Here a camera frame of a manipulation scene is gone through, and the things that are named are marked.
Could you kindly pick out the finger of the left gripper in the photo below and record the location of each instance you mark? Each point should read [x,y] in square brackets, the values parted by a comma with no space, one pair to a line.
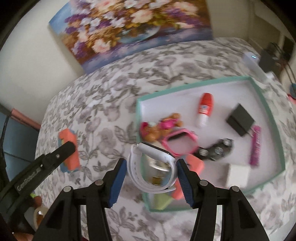
[16,195]

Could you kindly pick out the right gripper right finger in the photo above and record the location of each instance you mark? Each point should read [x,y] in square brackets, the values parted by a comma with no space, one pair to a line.
[239,220]

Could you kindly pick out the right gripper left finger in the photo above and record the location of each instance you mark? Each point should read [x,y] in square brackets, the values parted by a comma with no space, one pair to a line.
[63,220]

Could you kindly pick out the white charger cube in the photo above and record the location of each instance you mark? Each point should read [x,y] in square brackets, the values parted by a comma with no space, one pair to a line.
[237,175]

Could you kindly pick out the black toy car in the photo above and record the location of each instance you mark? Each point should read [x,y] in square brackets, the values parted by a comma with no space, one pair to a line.
[215,152]

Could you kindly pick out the purple pen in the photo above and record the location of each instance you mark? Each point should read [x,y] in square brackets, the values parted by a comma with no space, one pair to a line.
[256,145]

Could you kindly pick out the white smartwatch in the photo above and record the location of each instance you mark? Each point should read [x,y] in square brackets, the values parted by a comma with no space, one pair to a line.
[135,167]

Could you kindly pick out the black charger block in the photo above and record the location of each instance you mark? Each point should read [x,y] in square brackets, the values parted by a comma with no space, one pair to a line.
[240,120]

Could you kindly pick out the pink puppy figurine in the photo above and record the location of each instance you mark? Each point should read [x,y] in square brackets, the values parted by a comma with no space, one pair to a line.
[152,132]

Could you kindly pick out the cream plastic toy piece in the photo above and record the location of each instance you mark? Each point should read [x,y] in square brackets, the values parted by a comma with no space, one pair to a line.
[156,172]

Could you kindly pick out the teal rimmed white tray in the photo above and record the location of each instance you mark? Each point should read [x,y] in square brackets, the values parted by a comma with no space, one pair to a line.
[229,93]

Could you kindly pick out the grey floral blanket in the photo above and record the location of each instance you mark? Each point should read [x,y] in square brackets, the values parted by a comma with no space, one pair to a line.
[100,109]

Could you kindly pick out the black plugged adapter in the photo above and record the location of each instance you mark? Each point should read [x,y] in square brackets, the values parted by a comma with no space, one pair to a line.
[267,61]

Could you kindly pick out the floral canvas painting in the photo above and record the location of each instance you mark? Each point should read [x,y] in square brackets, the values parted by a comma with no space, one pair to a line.
[100,32]

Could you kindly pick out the white shelf unit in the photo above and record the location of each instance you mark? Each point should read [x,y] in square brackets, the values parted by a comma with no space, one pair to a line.
[265,27]

